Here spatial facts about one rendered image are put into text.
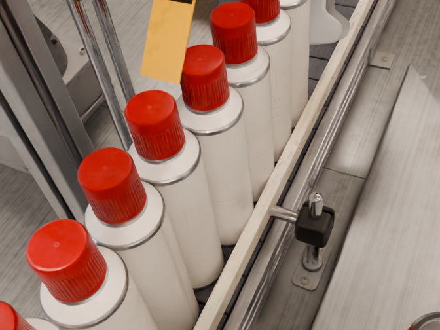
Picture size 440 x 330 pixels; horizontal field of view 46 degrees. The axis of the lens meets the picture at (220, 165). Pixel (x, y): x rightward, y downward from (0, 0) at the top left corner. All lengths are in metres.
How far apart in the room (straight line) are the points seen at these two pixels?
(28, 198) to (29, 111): 0.25
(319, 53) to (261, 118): 0.26
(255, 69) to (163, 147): 0.11
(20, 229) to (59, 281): 0.36
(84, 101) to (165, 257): 0.39
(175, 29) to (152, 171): 0.09
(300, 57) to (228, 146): 0.16
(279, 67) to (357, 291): 0.20
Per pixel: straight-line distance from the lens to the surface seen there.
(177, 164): 0.34
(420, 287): 0.49
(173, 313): 0.41
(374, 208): 0.52
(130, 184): 0.30
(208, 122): 0.37
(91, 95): 0.71
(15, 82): 0.41
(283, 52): 0.45
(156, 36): 0.35
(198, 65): 0.35
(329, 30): 0.55
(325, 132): 0.58
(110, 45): 0.41
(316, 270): 0.53
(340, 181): 0.60
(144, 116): 0.32
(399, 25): 0.81
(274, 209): 0.48
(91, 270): 0.29
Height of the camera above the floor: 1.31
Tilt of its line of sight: 50 degrees down
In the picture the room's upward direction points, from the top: 10 degrees counter-clockwise
